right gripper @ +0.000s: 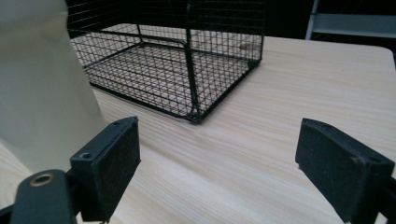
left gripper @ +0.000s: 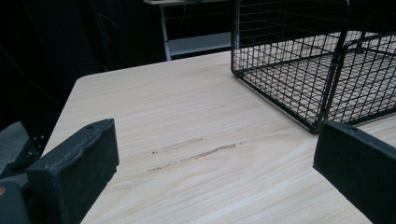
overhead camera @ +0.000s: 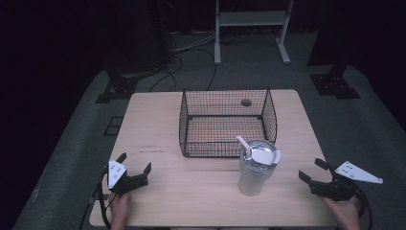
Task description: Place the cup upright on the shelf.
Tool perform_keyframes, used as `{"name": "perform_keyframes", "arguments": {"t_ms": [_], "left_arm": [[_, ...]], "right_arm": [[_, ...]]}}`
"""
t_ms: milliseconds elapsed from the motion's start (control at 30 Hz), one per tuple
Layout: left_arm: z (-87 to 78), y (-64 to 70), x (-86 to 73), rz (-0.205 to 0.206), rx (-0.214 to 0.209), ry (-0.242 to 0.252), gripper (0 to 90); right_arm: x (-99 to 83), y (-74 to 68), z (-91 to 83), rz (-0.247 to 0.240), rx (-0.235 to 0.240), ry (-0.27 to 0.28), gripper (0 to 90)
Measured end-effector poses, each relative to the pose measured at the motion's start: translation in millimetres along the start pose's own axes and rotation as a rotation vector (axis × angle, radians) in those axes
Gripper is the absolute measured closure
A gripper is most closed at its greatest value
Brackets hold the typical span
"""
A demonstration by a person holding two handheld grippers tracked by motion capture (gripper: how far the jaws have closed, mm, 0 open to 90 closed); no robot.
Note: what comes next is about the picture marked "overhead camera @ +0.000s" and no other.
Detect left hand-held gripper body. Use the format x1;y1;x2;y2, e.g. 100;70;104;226
107;159;136;196

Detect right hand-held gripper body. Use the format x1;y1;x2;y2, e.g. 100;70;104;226
310;160;384;202

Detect steel tumbler with straw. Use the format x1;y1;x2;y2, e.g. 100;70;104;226
236;134;282;197

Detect black wire basket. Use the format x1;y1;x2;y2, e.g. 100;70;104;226
178;88;279;159

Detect person's right hand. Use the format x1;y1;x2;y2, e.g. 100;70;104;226
318;195;362;230

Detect person's left hand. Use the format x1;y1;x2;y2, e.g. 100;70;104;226
107;191;133;224

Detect black stand base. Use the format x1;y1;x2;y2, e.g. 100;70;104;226
308;61;362;101
94;61;161;104

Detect white metal stand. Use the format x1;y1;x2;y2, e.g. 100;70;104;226
214;0;295;66

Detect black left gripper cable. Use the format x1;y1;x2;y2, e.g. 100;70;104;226
96;164;112;230

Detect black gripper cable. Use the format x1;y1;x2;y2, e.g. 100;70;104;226
352;183;373;230
96;164;112;230

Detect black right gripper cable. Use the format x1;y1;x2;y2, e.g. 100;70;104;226
352;183;373;230

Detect black floor cable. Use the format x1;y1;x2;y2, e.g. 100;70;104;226
148;47;218;93

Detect white floor cable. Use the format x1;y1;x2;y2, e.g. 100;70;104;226
171;31;218;55

